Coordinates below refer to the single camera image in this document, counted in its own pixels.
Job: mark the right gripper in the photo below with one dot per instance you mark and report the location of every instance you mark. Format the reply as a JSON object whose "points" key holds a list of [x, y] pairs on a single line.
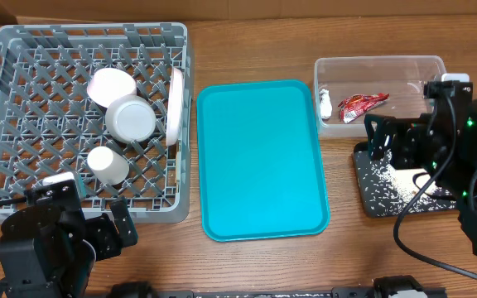
{"points": [[393, 141]]}

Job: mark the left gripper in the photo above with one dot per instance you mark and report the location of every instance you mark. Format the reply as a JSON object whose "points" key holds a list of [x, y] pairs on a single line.
{"points": [[104, 229]]}

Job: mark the red snack wrapper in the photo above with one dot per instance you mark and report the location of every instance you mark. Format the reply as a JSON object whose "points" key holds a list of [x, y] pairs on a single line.
{"points": [[358, 104]]}

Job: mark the cooked rice pile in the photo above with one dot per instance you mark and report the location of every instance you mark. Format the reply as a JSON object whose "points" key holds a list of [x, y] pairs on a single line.
{"points": [[396, 186]]}

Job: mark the white tissue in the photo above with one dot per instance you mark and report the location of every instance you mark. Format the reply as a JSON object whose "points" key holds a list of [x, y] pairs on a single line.
{"points": [[325, 104]]}

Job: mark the white cup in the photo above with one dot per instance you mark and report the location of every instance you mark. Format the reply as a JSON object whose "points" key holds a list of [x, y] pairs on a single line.
{"points": [[107, 165]]}

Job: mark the grey-green bowl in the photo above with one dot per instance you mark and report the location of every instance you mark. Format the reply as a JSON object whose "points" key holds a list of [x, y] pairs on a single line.
{"points": [[130, 118]]}

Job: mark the white round plate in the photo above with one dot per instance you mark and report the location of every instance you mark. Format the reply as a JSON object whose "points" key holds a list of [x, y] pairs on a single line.
{"points": [[174, 108]]}

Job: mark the pink bowl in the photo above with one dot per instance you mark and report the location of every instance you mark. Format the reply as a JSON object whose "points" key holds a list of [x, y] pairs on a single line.
{"points": [[110, 84]]}

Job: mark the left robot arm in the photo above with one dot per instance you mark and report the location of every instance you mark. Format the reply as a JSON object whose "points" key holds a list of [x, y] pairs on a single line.
{"points": [[49, 251]]}

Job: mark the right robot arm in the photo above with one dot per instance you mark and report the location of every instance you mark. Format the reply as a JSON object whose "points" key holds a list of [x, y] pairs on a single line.
{"points": [[457, 120]]}

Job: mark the grey dishwasher rack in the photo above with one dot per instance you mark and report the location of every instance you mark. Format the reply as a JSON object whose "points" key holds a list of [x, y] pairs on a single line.
{"points": [[48, 123]]}

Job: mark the black tray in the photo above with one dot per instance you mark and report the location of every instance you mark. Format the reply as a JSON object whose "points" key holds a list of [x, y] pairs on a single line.
{"points": [[375, 194]]}

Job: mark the clear plastic bin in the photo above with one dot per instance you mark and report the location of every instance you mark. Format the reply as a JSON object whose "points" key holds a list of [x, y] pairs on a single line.
{"points": [[401, 76]]}

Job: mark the teal plastic tray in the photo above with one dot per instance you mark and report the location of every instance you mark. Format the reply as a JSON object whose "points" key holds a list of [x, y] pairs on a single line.
{"points": [[260, 167]]}

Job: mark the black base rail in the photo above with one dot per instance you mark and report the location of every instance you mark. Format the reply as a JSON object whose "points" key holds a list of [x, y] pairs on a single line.
{"points": [[384, 287]]}

